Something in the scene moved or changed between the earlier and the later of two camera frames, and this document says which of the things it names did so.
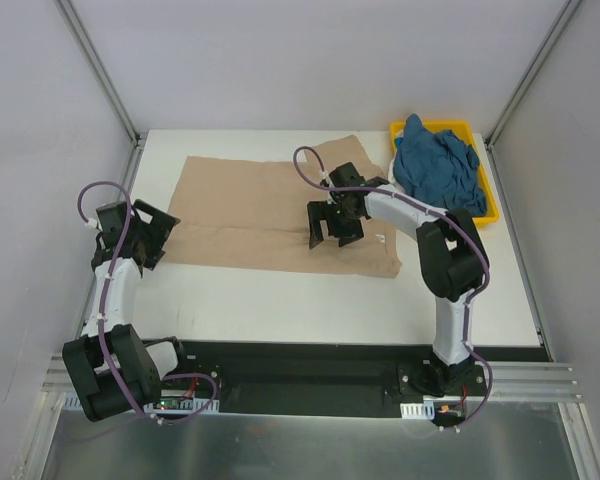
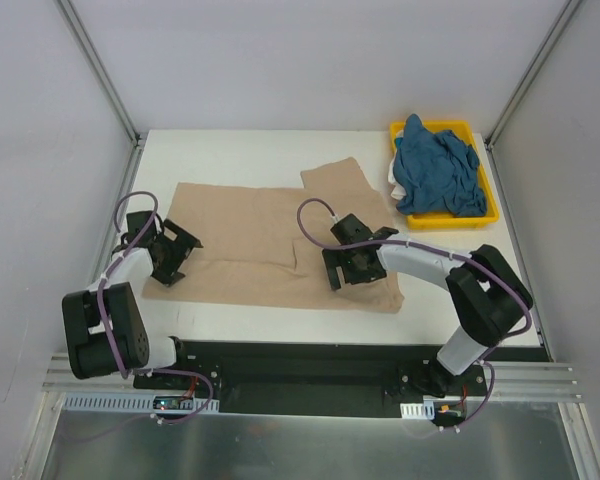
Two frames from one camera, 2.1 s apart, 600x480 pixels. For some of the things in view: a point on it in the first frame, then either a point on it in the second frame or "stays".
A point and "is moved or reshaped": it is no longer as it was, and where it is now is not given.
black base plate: x=310 y=377 stays
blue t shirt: x=438 y=168 stays
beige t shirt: x=254 y=215 is moved or reshaped
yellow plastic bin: x=464 y=130 stays
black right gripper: x=333 y=218 -> x=350 y=265
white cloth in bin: x=391 y=177 stays
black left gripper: x=153 y=232 -> x=172 y=251
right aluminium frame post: x=532 y=73 stays
